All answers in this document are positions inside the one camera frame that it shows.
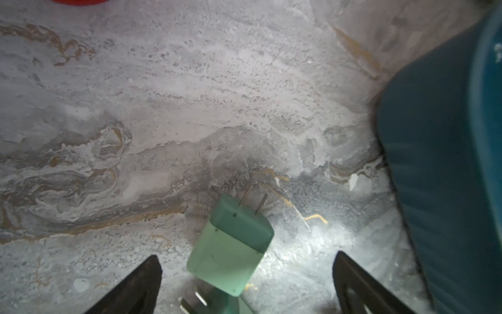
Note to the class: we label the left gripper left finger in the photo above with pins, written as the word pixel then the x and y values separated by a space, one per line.
pixel 137 293

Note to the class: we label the red pen cup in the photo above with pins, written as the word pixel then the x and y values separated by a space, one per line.
pixel 80 3

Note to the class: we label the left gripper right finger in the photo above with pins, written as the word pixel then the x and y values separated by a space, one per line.
pixel 359 292

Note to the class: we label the teal storage box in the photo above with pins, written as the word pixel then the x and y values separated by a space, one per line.
pixel 439 121

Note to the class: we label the green plug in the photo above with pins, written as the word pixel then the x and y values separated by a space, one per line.
pixel 231 245
pixel 215 302

